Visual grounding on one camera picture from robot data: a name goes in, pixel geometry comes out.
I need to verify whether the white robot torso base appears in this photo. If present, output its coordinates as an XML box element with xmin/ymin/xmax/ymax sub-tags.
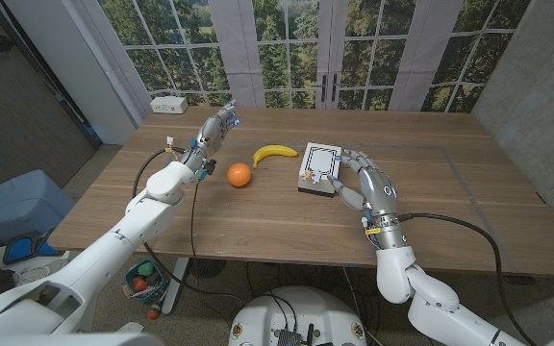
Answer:
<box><xmin>227</xmin><ymin>285</ymin><xmax>368</xmax><ymax>346</ymax></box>

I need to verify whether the yellow banana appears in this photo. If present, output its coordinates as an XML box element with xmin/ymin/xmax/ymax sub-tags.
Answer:
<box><xmin>251</xmin><ymin>143</ymin><xmax>299</xmax><ymax>170</ymax></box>

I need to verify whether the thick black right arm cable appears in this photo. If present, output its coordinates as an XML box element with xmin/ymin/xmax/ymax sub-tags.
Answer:
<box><xmin>395</xmin><ymin>211</ymin><xmax>541</xmax><ymax>346</ymax></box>

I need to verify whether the printed window backdrop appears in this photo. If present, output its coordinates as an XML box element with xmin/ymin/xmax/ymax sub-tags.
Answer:
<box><xmin>72</xmin><ymin>0</ymin><xmax>533</xmax><ymax>114</ymax></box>

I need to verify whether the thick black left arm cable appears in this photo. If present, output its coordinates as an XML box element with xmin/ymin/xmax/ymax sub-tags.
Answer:
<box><xmin>131</xmin><ymin>147</ymin><xmax>247</xmax><ymax>309</ymax></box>

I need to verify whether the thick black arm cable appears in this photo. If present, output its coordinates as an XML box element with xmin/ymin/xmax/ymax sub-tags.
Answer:
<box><xmin>395</xmin><ymin>211</ymin><xmax>541</xmax><ymax>346</ymax></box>
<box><xmin>131</xmin><ymin>147</ymin><xmax>247</xmax><ymax>309</ymax></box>

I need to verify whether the white table leg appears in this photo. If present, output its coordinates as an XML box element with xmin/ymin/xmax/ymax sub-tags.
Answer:
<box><xmin>161</xmin><ymin>257</ymin><xmax>191</xmax><ymax>317</ymax></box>

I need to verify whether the dark wooden door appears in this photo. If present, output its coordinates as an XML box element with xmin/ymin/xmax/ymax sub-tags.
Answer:
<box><xmin>0</xmin><ymin>0</ymin><xmax>103</xmax><ymax>201</ymax></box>

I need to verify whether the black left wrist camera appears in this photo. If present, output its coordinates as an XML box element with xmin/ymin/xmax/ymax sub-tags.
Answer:
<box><xmin>199</xmin><ymin>159</ymin><xmax>218</xmax><ymax>183</ymax></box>

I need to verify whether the orange fruit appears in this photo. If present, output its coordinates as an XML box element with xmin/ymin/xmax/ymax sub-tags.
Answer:
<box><xmin>226</xmin><ymin>162</ymin><xmax>253</xmax><ymax>188</ymax></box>

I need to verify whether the blue basket of toys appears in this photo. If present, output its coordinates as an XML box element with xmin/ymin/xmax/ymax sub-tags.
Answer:
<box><xmin>123</xmin><ymin>259</ymin><xmax>168</xmax><ymax>305</ymax></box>

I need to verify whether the black round floor disc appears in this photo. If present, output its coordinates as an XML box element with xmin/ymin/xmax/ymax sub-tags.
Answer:
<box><xmin>189</xmin><ymin>258</ymin><xmax>228</xmax><ymax>281</ymax></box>

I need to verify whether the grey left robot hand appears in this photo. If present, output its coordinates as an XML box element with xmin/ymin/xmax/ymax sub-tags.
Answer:
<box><xmin>179</xmin><ymin>99</ymin><xmax>240</xmax><ymax>175</ymax></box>

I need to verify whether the thin black camera cable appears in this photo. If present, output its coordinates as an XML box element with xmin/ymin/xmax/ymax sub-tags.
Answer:
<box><xmin>189</xmin><ymin>180</ymin><xmax>201</xmax><ymax>263</ymax></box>

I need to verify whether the blue-grey upholstered seat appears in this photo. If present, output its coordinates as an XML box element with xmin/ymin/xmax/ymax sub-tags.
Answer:
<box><xmin>0</xmin><ymin>168</ymin><xmax>76</xmax><ymax>246</ymax></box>

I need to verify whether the white power strip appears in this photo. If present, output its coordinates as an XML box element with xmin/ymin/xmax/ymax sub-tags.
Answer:
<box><xmin>149</xmin><ymin>95</ymin><xmax>189</xmax><ymax>115</ymax></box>

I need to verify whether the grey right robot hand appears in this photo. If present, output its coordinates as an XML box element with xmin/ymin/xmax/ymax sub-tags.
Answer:
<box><xmin>327</xmin><ymin>149</ymin><xmax>400</xmax><ymax>220</ymax></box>

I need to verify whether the white box with black frame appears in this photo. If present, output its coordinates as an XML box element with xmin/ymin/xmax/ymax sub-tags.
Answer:
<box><xmin>297</xmin><ymin>141</ymin><xmax>343</xmax><ymax>199</ymax></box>

